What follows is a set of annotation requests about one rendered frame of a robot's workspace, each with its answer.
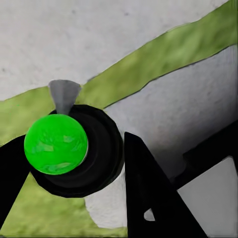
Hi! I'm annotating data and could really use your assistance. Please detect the insectifuge atomizer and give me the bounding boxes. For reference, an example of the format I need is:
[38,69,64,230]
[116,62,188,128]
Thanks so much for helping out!
[24,79,125,198]

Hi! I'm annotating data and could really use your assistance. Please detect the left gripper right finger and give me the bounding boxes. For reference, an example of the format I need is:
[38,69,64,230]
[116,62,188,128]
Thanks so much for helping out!
[124,132,208,238]

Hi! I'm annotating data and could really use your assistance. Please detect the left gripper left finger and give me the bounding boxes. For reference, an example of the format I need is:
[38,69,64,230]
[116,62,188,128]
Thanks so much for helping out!
[0,135,30,229]

